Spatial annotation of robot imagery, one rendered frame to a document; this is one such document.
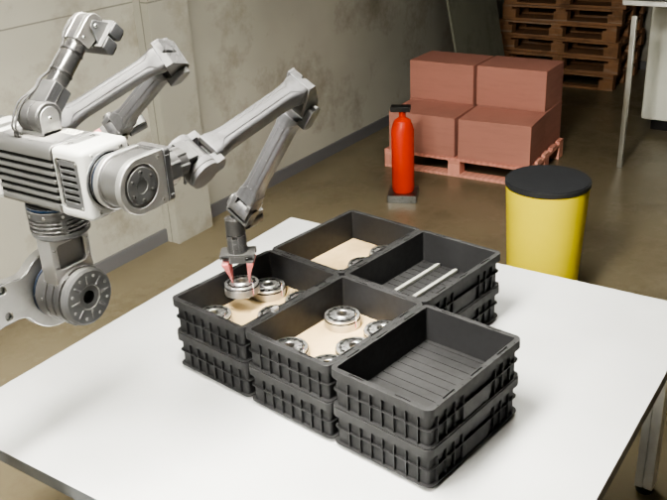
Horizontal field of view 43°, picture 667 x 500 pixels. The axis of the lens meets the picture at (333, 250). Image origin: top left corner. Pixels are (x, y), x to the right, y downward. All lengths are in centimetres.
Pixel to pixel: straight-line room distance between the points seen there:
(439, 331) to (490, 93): 388
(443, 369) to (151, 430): 78
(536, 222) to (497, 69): 219
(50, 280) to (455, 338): 103
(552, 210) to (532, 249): 22
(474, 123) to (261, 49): 147
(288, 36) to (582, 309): 355
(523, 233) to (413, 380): 196
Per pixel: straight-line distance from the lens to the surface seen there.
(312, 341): 236
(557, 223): 400
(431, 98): 625
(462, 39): 717
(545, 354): 257
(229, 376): 241
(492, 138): 574
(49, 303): 208
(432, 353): 230
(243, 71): 551
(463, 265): 271
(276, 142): 224
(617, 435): 229
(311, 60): 609
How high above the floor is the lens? 205
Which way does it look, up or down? 25 degrees down
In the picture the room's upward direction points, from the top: 3 degrees counter-clockwise
